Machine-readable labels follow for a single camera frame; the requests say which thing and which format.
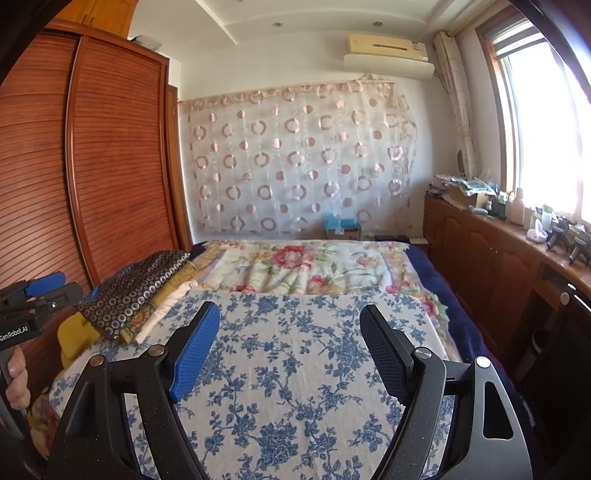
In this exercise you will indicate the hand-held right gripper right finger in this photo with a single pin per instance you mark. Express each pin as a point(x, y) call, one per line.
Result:
point(385, 355)

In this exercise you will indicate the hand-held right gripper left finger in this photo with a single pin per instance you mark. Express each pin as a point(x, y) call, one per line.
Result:
point(194, 350)

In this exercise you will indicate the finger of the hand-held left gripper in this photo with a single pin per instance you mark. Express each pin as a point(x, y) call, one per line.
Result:
point(60, 297)
point(46, 282)

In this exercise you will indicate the navy circle-patterned shirt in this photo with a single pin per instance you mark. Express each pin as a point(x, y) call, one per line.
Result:
point(134, 290)

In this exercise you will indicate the person's left hand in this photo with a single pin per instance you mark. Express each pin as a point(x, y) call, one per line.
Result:
point(18, 392)

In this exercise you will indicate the yellow plush pillow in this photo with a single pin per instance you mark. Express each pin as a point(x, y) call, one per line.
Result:
point(76, 337)

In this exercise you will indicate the white folded cloth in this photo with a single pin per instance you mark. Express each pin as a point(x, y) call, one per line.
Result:
point(159, 317)

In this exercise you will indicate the yellow-brown cloth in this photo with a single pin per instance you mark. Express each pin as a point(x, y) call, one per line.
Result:
point(143, 319)

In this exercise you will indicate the blue floral sheet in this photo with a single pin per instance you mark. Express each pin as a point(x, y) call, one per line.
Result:
point(295, 360)

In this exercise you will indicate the floral quilt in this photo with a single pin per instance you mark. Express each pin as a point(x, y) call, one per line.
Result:
point(300, 267)

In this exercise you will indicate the cardboard box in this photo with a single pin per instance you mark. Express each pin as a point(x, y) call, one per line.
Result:
point(344, 234)

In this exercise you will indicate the long wooden cabinet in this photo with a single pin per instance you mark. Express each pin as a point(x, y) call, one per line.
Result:
point(480, 258)

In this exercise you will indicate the wooden louvred wardrobe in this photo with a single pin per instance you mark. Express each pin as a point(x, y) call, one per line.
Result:
point(115, 161)

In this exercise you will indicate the pile of papers and cloth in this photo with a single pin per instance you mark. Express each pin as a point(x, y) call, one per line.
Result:
point(461, 187)

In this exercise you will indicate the pink thermos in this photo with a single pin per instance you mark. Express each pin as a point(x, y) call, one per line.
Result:
point(516, 207)

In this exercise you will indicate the sheer circle-patterned curtain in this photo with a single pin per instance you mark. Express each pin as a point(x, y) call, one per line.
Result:
point(300, 161)

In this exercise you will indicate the black gadget with legs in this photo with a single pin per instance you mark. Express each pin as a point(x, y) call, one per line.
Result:
point(579, 242)
point(558, 233)

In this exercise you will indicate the beige window curtain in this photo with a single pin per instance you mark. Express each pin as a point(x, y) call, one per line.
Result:
point(455, 101)

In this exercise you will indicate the wooden framed window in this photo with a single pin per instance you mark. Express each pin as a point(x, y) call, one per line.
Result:
point(545, 129)

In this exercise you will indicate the beige air conditioner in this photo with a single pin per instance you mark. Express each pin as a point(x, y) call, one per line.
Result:
point(388, 46)

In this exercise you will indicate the oval grey wall ornament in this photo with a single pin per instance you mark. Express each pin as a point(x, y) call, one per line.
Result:
point(460, 161)

